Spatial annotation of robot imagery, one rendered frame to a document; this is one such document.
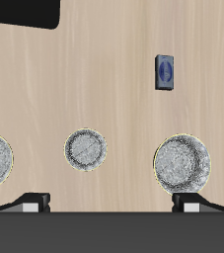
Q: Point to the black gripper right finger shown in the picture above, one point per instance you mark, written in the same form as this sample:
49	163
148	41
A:
189	201

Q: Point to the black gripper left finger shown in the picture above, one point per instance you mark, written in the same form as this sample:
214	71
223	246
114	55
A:
34	201

